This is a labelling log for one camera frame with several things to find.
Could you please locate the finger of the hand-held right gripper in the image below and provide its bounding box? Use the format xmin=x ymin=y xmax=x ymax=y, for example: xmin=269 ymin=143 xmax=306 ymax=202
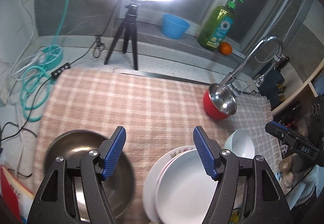
xmin=265 ymin=120 xmax=321 ymax=162

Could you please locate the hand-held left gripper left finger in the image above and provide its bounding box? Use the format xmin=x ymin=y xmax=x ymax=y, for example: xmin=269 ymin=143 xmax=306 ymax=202
xmin=27 ymin=126 xmax=126 ymax=224

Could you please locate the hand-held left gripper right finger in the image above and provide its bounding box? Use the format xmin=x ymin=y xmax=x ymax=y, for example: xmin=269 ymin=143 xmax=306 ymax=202
xmin=193 ymin=126 xmax=294 ymax=224

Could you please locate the plain white plate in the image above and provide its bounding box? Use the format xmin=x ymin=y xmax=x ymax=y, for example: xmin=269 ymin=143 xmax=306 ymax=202
xmin=155 ymin=149 xmax=226 ymax=224

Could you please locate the white ceramic bowl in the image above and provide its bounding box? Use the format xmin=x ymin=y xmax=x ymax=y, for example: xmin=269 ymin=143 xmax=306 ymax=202
xmin=224 ymin=130 xmax=255 ymax=159

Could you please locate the large stainless steel bowl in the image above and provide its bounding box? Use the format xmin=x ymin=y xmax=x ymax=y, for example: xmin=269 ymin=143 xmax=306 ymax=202
xmin=44 ymin=130 xmax=136 ymax=222

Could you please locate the red stainless steel bowl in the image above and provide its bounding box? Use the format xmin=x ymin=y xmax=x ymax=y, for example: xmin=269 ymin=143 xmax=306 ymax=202
xmin=203 ymin=83 xmax=237 ymax=120

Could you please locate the floral white plate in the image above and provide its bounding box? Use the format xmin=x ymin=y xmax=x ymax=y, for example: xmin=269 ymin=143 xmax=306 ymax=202
xmin=142 ymin=145 xmax=200 ymax=223

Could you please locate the person's right hand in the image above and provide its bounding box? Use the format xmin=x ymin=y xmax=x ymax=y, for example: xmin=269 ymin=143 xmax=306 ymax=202
xmin=279 ymin=155 xmax=294 ymax=188

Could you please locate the wooden shelf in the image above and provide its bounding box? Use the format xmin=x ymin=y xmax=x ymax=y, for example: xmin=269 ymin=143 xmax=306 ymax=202
xmin=271 ymin=59 xmax=324 ymax=118

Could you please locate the plaid table cloth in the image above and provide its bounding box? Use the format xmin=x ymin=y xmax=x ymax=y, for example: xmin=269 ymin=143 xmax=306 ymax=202
xmin=33 ymin=68 xmax=282 ymax=224

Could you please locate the chrome kitchen faucet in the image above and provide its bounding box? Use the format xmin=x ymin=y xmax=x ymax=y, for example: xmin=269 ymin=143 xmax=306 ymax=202
xmin=223 ymin=35 xmax=285 ymax=98

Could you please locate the orange fruit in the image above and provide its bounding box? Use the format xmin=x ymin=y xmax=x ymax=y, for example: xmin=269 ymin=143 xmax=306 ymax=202
xmin=219 ymin=42 xmax=232 ymax=55

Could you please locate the red and white carton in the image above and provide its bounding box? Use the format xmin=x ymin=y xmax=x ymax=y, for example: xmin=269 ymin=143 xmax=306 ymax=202
xmin=0 ymin=165 xmax=34 ymax=223

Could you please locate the green dish soap bottle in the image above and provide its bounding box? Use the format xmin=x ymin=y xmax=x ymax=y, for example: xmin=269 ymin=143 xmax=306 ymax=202
xmin=198 ymin=0 xmax=244 ymax=52

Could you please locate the blue ribbed cup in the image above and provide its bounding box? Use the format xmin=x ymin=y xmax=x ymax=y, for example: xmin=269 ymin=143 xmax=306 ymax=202
xmin=162 ymin=13 xmax=190 ymax=39

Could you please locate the black tripod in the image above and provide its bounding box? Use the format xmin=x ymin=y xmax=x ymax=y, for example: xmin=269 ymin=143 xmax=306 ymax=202
xmin=104 ymin=0 xmax=139 ymax=71

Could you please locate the black inline cable remote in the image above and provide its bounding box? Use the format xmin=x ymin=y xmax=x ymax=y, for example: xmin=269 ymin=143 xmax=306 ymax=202
xmin=51 ymin=63 xmax=70 ymax=77

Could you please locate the teal hose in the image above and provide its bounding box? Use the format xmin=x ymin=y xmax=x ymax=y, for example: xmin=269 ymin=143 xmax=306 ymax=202
xmin=20 ymin=0 xmax=76 ymax=122

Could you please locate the black cable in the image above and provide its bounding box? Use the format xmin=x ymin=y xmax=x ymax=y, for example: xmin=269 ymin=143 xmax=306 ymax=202
xmin=0 ymin=0 xmax=122 ymax=179

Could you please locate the teal hose reel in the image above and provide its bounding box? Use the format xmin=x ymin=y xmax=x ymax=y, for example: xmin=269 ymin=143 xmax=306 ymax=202
xmin=40 ymin=46 xmax=63 ymax=65

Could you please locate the white cable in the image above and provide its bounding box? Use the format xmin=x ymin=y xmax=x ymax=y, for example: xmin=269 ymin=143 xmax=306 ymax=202
xmin=10 ymin=0 xmax=46 ymax=80

